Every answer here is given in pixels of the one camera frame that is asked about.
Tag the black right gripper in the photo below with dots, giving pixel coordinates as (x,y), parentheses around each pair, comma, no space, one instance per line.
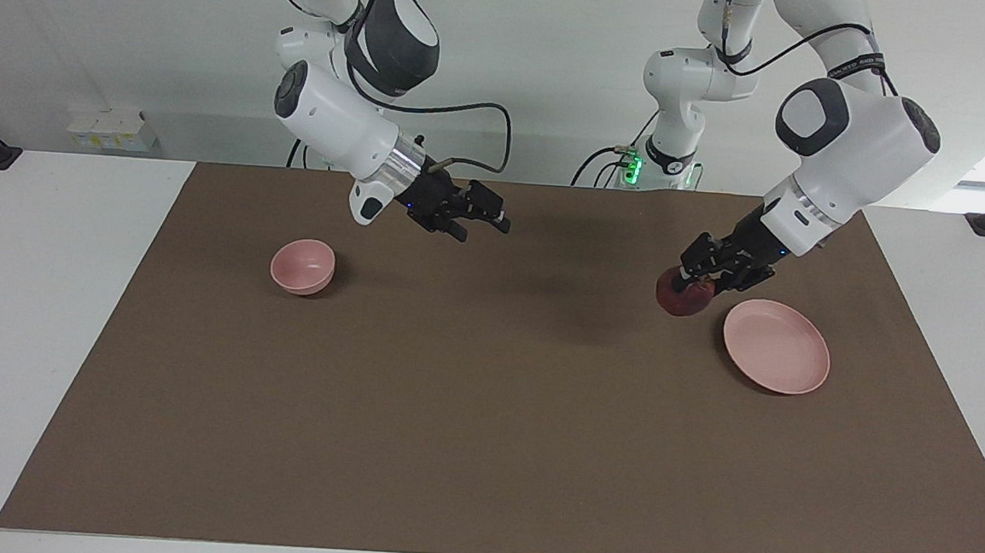
(433,198)

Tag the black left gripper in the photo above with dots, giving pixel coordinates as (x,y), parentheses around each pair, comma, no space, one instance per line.
(755,241)

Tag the dark red apple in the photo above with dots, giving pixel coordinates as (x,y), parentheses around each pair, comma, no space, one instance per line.
(684,297)

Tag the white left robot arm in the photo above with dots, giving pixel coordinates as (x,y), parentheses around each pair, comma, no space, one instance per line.
(851,144)

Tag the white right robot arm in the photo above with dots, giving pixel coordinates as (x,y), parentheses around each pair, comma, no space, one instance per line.
(339,126)

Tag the pink plate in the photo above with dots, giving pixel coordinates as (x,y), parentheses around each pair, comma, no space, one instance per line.
(777,347)

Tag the pink bowl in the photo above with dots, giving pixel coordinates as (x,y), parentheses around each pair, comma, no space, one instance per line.
(302,265)

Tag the green lit control box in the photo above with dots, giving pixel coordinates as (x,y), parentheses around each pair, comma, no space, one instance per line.
(632,167)

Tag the brown table mat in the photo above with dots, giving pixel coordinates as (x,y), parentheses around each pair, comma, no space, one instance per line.
(485,396)

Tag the white small boxes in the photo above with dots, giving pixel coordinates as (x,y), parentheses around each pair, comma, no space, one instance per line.
(112,129)

